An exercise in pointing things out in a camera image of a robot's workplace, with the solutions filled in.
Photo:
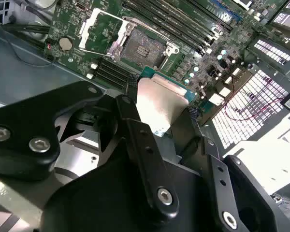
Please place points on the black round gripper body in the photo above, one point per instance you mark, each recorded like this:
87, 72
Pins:
106, 200

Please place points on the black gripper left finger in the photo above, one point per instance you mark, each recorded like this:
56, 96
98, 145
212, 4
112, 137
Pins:
26, 116

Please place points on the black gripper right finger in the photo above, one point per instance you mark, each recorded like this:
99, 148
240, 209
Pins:
220, 183

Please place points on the silver CPU green edge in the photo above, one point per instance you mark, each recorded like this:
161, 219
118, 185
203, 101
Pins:
159, 101

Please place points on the thin metal locking lever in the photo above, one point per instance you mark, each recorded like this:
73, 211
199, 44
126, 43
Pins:
133, 20

